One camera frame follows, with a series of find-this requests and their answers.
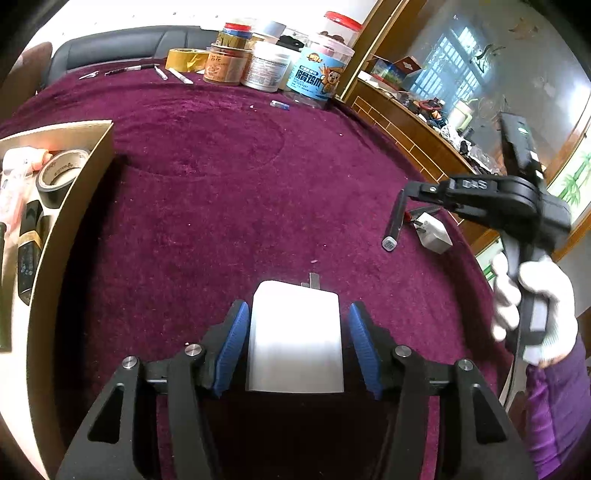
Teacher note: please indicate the wooden cabinet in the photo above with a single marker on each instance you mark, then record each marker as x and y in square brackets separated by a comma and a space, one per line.
[406, 124]

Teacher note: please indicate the black pen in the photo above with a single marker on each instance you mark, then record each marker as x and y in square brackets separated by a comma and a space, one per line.
[127, 69]

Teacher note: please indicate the cardboard box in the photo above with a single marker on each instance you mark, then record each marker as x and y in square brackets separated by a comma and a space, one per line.
[69, 258]

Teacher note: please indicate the black gold-banded bottle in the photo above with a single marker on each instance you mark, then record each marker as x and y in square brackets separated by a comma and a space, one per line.
[30, 244]

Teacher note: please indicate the metal tweezers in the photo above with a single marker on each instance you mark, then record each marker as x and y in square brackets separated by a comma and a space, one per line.
[88, 75]

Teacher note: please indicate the small white charger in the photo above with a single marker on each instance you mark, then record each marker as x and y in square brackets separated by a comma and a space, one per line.
[434, 237]

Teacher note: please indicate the black marker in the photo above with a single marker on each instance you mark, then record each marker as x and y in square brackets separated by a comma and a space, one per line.
[396, 221]

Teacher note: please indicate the yellow tape roll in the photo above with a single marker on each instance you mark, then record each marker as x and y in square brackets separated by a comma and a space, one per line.
[187, 60]

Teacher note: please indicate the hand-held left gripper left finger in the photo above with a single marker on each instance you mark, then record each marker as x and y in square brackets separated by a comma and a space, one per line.
[231, 346]

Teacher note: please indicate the large white charger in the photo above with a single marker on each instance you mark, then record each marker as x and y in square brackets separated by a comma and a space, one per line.
[295, 332]

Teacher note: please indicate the brown chair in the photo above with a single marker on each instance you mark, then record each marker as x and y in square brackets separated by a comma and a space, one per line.
[30, 69]

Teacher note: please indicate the red lid clear jar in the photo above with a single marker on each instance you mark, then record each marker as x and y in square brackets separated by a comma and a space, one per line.
[344, 27]

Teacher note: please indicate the small red tool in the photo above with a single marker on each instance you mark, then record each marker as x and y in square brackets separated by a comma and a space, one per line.
[418, 214]

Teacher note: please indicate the burgundy tablecloth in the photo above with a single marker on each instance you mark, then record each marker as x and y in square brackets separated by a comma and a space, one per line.
[221, 184]

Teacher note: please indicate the dark grey sofa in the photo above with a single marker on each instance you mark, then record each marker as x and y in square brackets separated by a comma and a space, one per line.
[129, 46]

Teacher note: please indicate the colourful box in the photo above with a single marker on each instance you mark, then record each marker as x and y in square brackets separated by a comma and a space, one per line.
[397, 71]

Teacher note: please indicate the bamboo picture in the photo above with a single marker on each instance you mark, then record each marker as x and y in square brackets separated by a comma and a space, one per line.
[575, 182]

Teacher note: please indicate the small white blue battery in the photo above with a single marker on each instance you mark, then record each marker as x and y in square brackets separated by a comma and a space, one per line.
[280, 105]

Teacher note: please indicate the white pen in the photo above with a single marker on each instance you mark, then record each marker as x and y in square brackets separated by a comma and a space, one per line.
[181, 76]

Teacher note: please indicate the person's right hand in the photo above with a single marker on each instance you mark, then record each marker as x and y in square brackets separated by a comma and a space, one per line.
[561, 314]

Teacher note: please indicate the person's right forearm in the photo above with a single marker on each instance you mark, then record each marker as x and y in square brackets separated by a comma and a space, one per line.
[558, 415]

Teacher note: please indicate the silver pen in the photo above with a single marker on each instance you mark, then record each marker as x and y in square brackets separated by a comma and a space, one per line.
[160, 73]

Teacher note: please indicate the white red packet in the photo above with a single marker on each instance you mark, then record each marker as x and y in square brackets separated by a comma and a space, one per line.
[25, 159]

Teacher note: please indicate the black tape roll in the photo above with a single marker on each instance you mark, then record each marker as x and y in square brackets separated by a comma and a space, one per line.
[51, 184]

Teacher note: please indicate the white jar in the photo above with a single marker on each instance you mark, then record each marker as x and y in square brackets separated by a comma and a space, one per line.
[270, 69]

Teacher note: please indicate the can with blue lid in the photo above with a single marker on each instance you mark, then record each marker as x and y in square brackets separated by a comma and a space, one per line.
[236, 36]

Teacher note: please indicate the brown jar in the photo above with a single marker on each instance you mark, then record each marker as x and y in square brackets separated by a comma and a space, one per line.
[226, 67]

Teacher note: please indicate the white cup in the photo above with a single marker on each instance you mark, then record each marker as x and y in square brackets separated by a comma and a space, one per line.
[461, 115]

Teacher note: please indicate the large blue label jar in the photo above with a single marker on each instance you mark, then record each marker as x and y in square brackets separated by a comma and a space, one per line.
[316, 76]

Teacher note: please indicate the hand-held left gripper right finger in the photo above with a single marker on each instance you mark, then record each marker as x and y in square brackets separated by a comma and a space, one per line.
[364, 350]

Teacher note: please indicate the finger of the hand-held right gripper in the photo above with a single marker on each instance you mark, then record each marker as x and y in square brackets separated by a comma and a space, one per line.
[429, 190]

